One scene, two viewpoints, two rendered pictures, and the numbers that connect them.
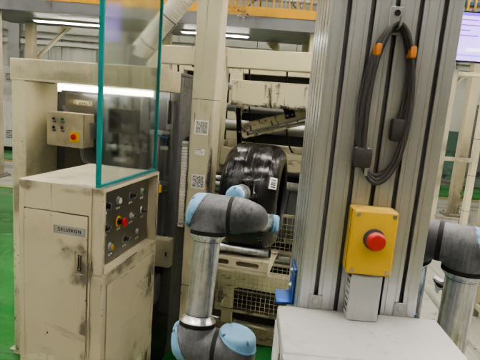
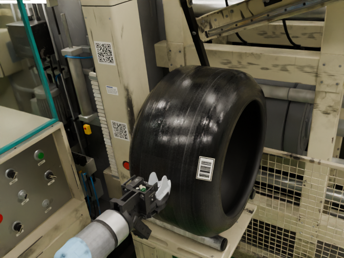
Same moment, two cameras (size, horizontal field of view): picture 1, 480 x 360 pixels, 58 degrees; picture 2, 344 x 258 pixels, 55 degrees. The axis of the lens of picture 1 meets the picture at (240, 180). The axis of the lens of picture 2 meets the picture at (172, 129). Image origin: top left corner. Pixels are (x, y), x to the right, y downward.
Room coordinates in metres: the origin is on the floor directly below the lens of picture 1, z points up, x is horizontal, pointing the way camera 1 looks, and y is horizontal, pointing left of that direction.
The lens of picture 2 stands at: (1.37, -0.36, 1.81)
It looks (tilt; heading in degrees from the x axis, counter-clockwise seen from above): 30 degrees down; 23
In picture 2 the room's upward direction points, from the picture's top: 6 degrees counter-clockwise
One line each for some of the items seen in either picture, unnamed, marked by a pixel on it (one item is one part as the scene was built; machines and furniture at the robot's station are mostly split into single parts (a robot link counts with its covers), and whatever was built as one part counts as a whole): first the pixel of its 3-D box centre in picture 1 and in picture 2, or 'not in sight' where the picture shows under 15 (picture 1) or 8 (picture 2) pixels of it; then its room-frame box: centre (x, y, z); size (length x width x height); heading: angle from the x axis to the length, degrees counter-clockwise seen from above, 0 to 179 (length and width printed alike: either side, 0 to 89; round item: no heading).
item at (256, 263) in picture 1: (236, 260); (180, 239); (2.17, -0.01, 0.84); 0.36 x 0.09 x 0.06; 78
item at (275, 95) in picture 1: (286, 96); not in sight; (2.57, -0.23, 1.71); 0.61 x 0.25 x 0.15; 78
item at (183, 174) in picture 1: (184, 183); (110, 128); (2.33, 0.30, 1.19); 0.05 x 0.04 x 0.48; 168
